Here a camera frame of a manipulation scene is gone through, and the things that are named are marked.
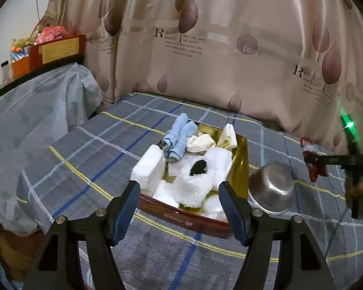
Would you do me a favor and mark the red cardboard box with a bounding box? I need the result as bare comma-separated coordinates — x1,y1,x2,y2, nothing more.
29,34,87,72

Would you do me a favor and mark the red and gold tin box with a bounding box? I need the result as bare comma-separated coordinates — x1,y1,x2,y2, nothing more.
136,121,250,240

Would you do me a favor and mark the stainless steel bowl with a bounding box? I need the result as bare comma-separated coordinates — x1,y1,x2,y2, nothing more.
248,164,296,216

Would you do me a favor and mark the red white-trimmed cloth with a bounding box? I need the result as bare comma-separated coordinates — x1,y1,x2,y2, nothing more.
299,137,329,183

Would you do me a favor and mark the light blue towel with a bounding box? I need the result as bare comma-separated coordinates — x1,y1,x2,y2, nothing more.
161,113,198,163

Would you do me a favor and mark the cream packet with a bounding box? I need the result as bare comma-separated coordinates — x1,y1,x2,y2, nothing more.
216,123,238,150

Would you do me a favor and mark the white satin cloth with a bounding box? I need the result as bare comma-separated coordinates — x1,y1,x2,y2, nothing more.
186,133,217,153

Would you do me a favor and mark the orange box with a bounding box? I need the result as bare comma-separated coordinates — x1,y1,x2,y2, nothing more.
10,55,31,79

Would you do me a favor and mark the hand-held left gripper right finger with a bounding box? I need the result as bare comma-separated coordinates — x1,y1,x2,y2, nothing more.
218,181,336,290

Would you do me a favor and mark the beige leaf-print curtain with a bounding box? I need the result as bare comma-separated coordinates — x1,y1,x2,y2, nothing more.
48,0,363,159

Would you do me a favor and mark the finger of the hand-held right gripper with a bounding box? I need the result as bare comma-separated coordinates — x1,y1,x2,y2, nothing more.
304,154,349,167

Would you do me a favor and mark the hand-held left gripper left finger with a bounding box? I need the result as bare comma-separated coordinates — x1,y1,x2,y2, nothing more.
23,181,141,290

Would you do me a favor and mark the brown bag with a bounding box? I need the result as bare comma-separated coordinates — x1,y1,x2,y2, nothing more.
0,222,46,282

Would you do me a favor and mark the translucent plastic cover sheet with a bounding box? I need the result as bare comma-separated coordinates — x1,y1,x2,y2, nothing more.
0,63,104,237

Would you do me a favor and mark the white plush yellow-lined pouch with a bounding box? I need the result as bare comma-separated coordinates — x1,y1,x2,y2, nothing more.
172,156,230,209

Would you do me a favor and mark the white foam block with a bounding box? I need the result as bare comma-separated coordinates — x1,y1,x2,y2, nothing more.
130,144,167,195

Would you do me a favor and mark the white towel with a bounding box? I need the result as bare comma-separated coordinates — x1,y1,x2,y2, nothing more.
202,195,230,221
206,148,233,191
153,181,182,209

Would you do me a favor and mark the pink plastic bag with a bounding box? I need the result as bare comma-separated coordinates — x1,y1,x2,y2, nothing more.
36,26,69,44

